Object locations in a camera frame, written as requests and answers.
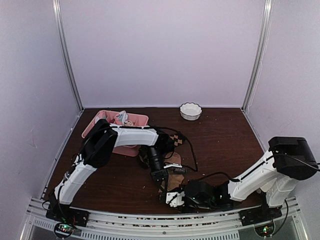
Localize aluminium front rail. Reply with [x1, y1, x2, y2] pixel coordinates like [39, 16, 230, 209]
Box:
[18, 197, 310, 240]

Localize pink divided storage box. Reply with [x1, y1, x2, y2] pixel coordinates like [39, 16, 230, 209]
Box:
[82, 110, 150, 157]

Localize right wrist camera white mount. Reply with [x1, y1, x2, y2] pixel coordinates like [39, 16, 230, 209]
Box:
[159, 191, 185, 208]

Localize left aluminium corner post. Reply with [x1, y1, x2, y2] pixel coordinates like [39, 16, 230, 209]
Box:
[52, 0, 84, 112]

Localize tan ribbed sock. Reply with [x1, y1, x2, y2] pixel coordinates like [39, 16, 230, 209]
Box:
[165, 152, 185, 191]

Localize aluminium corner post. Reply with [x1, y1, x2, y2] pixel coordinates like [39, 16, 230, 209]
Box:
[241, 0, 274, 113]
[52, 0, 84, 112]

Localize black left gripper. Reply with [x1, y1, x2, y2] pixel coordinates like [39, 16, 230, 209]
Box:
[145, 145, 169, 192]

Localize white scalloped ceramic bowl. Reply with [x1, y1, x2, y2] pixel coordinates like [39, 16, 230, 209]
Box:
[179, 102, 203, 121]

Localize right aluminium corner post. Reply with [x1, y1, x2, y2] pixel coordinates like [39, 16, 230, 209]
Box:
[241, 0, 274, 113]

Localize rolled socks in box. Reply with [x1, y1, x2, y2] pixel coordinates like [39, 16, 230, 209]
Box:
[114, 110, 134, 127]

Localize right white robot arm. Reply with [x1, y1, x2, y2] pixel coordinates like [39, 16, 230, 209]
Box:
[182, 136, 320, 221]

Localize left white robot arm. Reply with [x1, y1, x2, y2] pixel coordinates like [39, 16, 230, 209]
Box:
[46, 119, 169, 223]

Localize brown argyle patterned sock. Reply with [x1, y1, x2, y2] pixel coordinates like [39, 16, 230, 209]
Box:
[138, 133, 186, 170]

